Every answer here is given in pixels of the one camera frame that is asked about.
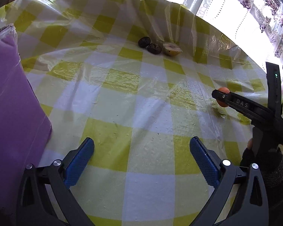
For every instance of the orange tangerine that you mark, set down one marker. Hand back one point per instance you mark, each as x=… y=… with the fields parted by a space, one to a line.
x=221 y=103

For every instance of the person's right forearm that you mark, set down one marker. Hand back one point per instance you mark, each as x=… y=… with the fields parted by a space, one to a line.
x=277 y=195

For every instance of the dark wrinkled passion fruit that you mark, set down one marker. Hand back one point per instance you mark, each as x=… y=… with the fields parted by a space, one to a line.
x=154 y=48
x=144 y=42

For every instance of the yellow checked plastic tablecloth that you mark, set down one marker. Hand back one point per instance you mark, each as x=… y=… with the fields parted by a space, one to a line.
x=132 y=98

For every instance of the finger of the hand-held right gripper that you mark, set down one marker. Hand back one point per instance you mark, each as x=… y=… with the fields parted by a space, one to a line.
x=222 y=97

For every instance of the wrapped yellow pear half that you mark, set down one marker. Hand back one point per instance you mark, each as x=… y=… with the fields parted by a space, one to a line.
x=171 y=49

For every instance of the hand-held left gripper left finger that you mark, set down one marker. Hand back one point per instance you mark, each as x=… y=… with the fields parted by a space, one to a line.
x=79 y=163

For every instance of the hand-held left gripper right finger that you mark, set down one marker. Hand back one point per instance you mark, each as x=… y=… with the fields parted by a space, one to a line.
x=204 y=163

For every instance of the floral lace curtain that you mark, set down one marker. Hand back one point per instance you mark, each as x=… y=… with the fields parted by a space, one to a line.
x=261 y=7

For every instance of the person's right hand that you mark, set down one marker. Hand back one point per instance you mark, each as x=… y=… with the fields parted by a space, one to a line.
x=271 y=164

